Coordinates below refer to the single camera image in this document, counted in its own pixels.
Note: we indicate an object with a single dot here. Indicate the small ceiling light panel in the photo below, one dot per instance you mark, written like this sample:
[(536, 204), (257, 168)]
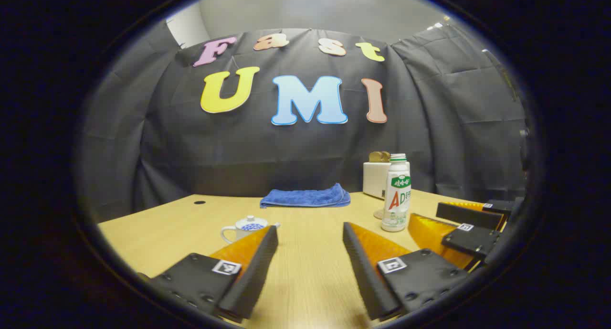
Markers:
[(438, 25)]

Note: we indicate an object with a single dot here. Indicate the black backdrop cloth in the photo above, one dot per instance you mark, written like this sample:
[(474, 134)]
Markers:
[(267, 152)]

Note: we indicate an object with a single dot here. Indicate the round wooden coaster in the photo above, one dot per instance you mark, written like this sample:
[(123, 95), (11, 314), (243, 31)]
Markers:
[(378, 214)]

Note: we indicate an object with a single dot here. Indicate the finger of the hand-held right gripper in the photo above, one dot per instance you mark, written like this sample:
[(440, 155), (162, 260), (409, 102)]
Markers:
[(468, 215), (470, 242)]

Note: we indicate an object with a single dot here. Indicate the blue towel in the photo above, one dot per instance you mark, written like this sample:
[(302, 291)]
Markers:
[(305, 197)]

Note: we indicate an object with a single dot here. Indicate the white green-label water bottle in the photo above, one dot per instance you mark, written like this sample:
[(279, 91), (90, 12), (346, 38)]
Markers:
[(396, 195)]

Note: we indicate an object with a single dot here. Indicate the white teacup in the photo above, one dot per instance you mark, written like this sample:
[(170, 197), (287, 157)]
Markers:
[(231, 233)]

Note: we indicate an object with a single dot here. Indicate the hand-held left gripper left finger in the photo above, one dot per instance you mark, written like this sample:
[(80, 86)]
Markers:
[(255, 276)]

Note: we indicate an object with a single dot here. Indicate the white blue-patterned teacup lid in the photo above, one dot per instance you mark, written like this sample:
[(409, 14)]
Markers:
[(250, 223)]

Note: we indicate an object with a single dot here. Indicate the brown bread slice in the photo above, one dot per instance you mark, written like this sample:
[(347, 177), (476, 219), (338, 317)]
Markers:
[(374, 157), (385, 157)]

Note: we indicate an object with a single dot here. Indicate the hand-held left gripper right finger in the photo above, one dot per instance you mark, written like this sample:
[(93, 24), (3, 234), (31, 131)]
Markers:
[(365, 276)]

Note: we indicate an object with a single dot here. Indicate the white toaster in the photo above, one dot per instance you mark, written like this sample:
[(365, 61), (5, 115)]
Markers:
[(374, 181)]

